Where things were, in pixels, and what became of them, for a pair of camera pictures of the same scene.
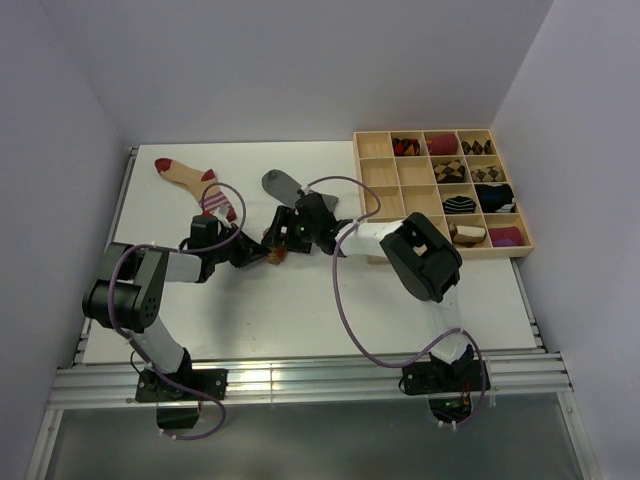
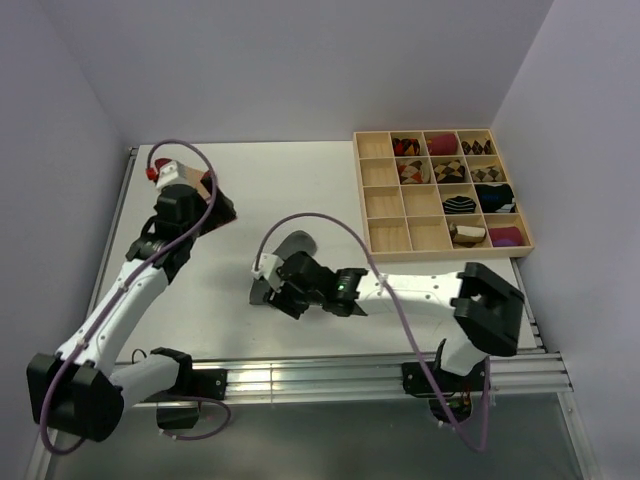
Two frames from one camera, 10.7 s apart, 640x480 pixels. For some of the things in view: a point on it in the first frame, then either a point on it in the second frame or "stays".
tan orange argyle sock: [277, 255] to [411, 173]
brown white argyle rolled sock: [476, 148] stays
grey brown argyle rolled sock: [488, 174] stays
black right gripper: [287, 218] to [281, 300]
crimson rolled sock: [442, 144] stays
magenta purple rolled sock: [507, 236] stays
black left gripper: [247, 250] to [221, 212]
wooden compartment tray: [456, 176] stays
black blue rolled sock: [496, 198] stays
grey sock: [286, 188] to [296, 242]
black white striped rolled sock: [459, 205] stays
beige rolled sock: [467, 236] stays
